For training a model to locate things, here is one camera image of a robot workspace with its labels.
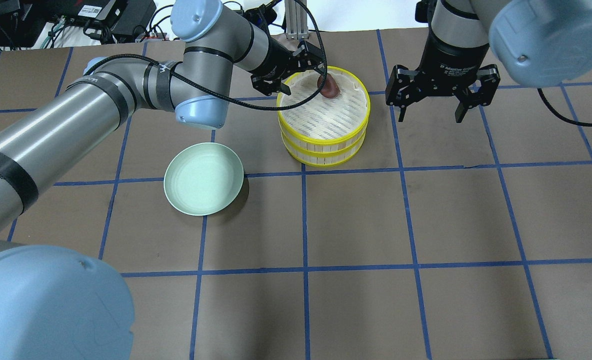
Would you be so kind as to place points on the brown chocolate bun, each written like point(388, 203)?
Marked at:
point(328, 87)

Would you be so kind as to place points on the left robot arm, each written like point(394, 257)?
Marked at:
point(59, 304)

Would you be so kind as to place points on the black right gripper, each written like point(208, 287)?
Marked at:
point(451, 60)

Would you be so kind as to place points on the black laptop charger brick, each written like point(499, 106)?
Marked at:
point(133, 20)

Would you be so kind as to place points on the yellow steamer lower layers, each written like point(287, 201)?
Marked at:
point(322, 152)

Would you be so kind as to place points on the white steamer liner cloth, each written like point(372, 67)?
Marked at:
point(323, 105)

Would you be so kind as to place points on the pale green plate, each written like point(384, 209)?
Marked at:
point(203, 179)

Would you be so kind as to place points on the aluminium frame post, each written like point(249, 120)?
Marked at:
point(296, 19)

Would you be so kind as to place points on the yellow steamer top layer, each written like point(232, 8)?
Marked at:
point(323, 107)

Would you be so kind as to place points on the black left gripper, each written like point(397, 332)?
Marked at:
point(276, 59)

